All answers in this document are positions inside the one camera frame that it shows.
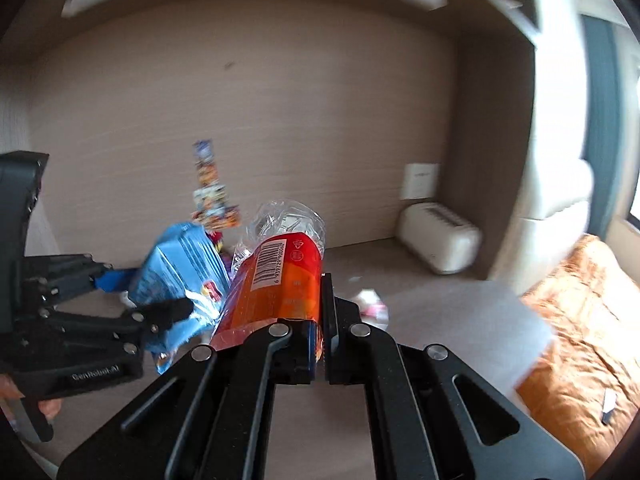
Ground colourful wall stickers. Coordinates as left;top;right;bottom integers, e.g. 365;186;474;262
192;140;241;232

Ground small white wall socket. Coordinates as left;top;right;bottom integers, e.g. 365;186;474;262
400;162;440;200

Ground person's left hand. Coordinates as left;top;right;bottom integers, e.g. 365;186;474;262
0;374;63;422

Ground beige ribbed speaker box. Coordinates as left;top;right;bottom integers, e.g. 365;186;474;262
396;202;482;275

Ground orange label plastic bottle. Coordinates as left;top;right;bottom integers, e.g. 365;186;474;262
210;200;326;351

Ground blue snack bag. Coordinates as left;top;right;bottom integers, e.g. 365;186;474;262
127;222;231;374

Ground window with dark frame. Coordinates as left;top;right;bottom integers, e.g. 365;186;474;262
627;67;640;231

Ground teal curtain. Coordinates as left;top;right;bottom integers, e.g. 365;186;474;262
582;15;622;238

